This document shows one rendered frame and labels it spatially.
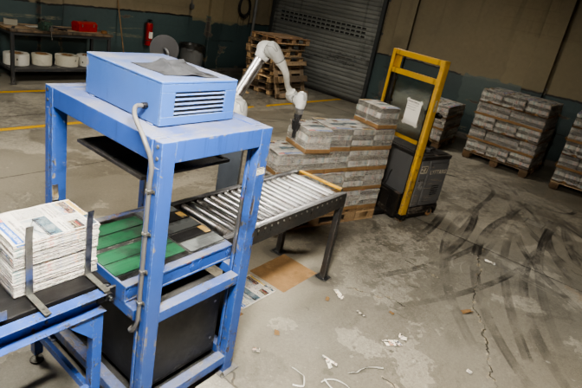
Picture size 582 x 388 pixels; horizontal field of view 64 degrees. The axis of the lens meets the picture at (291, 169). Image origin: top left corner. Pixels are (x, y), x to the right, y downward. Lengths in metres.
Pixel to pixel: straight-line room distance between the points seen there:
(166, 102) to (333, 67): 10.30
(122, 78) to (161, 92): 0.28
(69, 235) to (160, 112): 0.68
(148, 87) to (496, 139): 7.59
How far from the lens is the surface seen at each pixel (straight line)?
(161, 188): 1.99
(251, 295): 3.73
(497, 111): 9.03
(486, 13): 10.83
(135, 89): 2.22
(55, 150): 2.73
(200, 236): 2.78
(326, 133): 4.46
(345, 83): 12.05
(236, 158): 4.17
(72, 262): 2.38
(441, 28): 11.10
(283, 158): 4.32
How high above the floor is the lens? 2.17
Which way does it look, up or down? 20 degrees down
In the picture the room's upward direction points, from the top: 11 degrees clockwise
